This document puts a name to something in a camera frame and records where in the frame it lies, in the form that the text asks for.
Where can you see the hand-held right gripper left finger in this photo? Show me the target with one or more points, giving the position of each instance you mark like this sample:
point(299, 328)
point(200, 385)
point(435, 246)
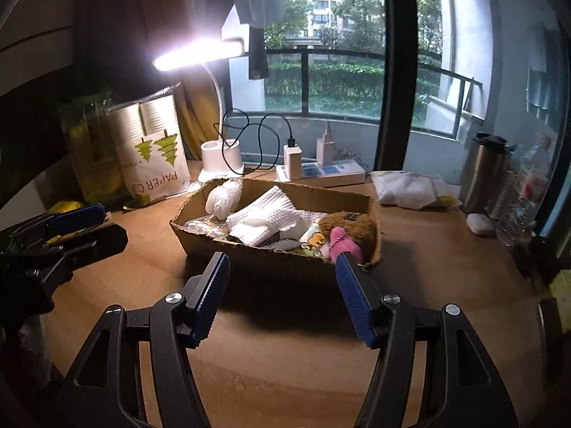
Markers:
point(209, 294)

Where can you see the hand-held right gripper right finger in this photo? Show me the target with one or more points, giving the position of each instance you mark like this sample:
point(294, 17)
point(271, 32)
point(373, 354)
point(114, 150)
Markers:
point(352, 298)

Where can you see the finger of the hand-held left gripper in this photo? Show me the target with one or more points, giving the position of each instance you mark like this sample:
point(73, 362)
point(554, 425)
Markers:
point(102, 240)
point(80, 216)

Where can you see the cardboard box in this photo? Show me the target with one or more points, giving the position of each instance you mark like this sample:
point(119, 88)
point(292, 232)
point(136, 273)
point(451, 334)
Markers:
point(250, 254)

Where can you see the pink plush toy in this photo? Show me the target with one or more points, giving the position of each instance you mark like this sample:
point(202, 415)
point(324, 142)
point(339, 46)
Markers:
point(341, 238)

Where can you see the brown plush toy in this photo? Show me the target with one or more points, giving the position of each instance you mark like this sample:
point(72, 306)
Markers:
point(357, 229)

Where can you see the yellow cartoon cloth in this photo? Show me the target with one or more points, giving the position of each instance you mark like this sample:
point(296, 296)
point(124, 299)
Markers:
point(314, 240)

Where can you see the clear bubble wrap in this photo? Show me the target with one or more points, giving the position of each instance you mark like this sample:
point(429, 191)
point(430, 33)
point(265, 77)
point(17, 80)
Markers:
point(223, 198)

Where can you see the white waffle towel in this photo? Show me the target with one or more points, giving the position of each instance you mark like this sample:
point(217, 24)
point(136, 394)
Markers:
point(267, 209)

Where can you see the yellow plastic item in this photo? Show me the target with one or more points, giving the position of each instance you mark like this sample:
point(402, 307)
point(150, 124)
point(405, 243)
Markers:
point(64, 206)

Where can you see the green plastic bag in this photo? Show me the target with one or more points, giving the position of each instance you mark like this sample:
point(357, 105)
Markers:
point(89, 165)

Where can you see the white printed packet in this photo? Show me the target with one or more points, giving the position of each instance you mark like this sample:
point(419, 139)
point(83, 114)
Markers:
point(205, 226)

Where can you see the grey mesh pad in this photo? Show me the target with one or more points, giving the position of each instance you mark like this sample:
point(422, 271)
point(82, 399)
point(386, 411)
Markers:
point(281, 245)

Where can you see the paper cup bag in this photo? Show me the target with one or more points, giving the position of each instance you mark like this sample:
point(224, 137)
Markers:
point(151, 160)

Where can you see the white tissue packet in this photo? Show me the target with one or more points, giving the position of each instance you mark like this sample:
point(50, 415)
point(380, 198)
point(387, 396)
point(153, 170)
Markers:
point(410, 189)

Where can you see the white power strip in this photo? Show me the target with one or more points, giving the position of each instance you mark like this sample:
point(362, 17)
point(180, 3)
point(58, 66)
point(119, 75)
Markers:
point(339, 174)

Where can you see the white desk lamp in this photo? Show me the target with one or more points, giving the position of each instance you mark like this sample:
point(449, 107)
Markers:
point(218, 156)

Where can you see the white earbud case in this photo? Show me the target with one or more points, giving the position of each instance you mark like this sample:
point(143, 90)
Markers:
point(481, 225)

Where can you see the large white charger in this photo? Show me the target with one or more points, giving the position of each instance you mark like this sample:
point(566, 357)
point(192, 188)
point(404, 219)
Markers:
point(293, 162)

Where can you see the small white charger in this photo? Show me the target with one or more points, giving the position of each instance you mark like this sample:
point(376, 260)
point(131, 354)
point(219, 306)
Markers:
point(324, 151)

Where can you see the yellow curtain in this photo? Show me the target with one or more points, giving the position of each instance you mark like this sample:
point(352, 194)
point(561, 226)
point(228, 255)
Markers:
point(196, 116)

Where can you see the steel thermos cup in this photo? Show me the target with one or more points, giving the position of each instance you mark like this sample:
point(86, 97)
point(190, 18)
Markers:
point(484, 174)

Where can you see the clear water bottle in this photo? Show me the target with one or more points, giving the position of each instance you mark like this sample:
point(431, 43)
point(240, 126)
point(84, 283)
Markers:
point(522, 196)

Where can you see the black balcony railing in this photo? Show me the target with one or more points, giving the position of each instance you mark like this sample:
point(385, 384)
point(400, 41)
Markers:
point(304, 80)

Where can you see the dark hanging garment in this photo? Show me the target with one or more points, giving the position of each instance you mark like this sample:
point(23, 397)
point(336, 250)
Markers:
point(258, 0)

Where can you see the hanging blue clothes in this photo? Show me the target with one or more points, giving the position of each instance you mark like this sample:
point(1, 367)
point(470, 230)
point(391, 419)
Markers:
point(542, 84)

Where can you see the black window frame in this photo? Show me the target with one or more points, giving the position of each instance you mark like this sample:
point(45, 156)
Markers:
point(395, 76)

